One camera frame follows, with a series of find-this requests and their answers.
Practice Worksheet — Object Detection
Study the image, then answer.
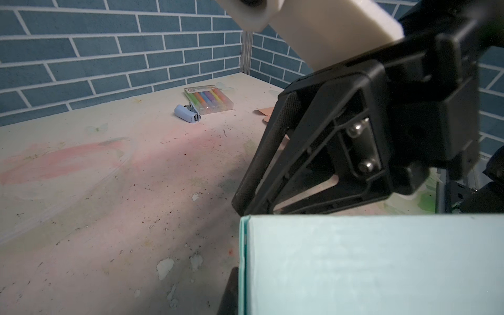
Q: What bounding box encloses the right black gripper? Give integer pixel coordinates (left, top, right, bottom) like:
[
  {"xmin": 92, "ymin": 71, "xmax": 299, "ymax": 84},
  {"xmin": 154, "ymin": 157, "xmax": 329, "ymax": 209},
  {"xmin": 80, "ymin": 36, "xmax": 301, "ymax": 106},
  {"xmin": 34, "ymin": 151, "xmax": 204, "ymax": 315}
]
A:
[{"xmin": 377, "ymin": 1, "xmax": 503, "ymax": 196}]

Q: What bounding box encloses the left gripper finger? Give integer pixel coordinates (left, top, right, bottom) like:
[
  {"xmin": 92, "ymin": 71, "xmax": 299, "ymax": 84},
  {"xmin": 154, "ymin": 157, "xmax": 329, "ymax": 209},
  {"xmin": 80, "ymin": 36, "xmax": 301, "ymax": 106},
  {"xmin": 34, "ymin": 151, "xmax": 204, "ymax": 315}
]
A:
[{"xmin": 217, "ymin": 267, "xmax": 239, "ymax": 315}]

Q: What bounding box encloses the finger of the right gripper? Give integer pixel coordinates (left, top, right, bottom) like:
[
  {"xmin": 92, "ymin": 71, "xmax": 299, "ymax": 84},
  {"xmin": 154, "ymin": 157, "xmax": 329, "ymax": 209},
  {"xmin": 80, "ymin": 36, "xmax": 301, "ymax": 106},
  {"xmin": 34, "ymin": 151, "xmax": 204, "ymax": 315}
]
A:
[{"xmin": 232, "ymin": 60, "xmax": 392, "ymax": 216}]

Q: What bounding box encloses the mint green paper box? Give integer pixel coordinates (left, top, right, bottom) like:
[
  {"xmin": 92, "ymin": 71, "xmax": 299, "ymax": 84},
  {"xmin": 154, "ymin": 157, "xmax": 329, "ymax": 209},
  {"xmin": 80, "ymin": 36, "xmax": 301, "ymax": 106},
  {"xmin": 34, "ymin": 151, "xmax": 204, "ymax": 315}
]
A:
[{"xmin": 238, "ymin": 215, "xmax": 503, "ymax": 314}]

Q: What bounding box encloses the flat pink paper box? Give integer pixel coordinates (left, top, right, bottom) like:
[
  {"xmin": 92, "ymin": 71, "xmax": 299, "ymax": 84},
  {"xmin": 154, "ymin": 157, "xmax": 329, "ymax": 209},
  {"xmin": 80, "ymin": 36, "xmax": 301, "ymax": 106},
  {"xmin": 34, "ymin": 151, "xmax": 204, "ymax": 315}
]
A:
[{"xmin": 242, "ymin": 107, "xmax": 335, "ymax": 206}]

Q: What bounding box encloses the clear case of markers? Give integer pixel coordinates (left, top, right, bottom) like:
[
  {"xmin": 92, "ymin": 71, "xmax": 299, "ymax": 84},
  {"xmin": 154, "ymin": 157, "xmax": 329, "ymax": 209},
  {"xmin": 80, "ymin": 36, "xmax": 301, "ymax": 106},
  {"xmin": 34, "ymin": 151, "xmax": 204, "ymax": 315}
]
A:
[{"xmin": 185, "ymin": 85, "xmax": 234, "ymax": 115}]

